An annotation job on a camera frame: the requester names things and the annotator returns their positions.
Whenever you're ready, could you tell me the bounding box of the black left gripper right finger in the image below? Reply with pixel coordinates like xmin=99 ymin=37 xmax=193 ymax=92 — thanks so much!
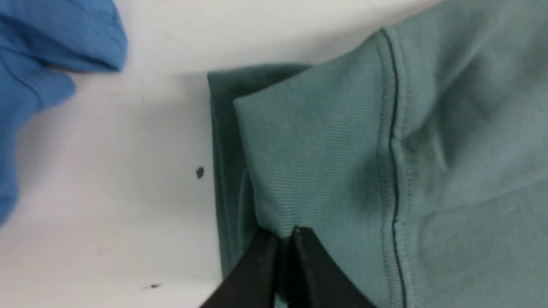
xmin=285 ymin=227 xmax=375 ymax=308

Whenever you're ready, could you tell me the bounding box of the blue shirt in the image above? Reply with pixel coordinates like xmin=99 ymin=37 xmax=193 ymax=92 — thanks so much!
xmin=0 ymin=0 xmax=128 ymax=223

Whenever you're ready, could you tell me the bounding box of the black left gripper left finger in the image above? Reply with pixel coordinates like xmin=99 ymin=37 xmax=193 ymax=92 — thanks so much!
xmin=201 ymin=231 xmax=279 ymax=308

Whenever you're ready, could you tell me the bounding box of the green long sleeve shirt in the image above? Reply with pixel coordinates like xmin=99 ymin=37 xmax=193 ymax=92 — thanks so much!
xmin=207 ymin=0 xmax=547 ymax=308

